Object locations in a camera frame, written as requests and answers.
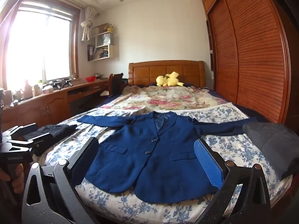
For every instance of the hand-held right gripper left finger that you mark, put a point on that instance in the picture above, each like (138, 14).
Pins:
(86, 158)

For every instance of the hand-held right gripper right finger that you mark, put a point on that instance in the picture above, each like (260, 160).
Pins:
(208, 163)

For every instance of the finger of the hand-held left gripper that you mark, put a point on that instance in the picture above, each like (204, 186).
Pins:
(41, 143)
(29, 129)

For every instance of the blue suit jacket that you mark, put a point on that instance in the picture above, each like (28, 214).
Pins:
(140, 168)

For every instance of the person's left hand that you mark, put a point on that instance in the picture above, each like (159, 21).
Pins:
(19, 177)

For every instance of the dark folded garment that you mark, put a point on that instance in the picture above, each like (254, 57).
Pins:
(58, 130)

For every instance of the blue floral bed sheet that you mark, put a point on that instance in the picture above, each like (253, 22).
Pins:
(233, 149)

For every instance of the long wooden desk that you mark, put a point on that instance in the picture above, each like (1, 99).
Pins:
(53, 107)

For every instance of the brown bottle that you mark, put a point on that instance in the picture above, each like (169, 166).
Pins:
(28, 91)

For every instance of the white box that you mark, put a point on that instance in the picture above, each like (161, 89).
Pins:
(48, 89)

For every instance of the black tool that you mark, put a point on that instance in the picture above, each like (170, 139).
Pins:
(62, 83)

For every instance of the grey garment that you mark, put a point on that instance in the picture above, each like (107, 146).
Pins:
(271, 144)

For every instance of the red bowl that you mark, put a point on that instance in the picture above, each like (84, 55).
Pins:
(90, 79)

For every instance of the dark wooden chair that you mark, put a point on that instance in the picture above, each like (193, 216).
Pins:
(114, 84)

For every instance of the pink floral quilt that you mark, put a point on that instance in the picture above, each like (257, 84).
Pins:
(163, 95)

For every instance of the wooden framed window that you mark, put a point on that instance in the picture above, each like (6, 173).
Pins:
(56, 51)

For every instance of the yellow plush toy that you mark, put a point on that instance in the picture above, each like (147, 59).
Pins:
(168, 80)

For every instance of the row of books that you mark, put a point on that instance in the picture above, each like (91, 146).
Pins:
(98, 52)

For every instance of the wooden bed headboard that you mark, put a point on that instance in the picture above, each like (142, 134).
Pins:
(149, 71)

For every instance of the wooden slatted wardrobe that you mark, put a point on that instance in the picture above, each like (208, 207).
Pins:
(252, 63)

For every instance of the white paper bag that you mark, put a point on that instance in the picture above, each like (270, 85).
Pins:
(105, 39)

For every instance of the tied white curtain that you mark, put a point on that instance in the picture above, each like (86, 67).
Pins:
(87, 25)

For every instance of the white wall shelf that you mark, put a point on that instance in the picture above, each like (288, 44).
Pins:
(112, 51)

